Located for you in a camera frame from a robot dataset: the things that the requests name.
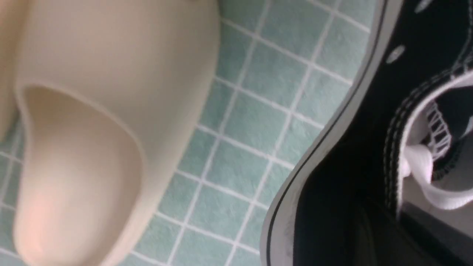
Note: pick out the green checkered tablecloth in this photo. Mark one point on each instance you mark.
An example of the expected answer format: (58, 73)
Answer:
(283, 69)

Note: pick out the right cream slide slipper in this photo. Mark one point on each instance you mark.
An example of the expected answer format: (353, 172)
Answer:
(109, 93)

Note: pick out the right black canvas sneaker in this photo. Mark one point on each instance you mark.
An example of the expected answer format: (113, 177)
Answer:
(388, 182)

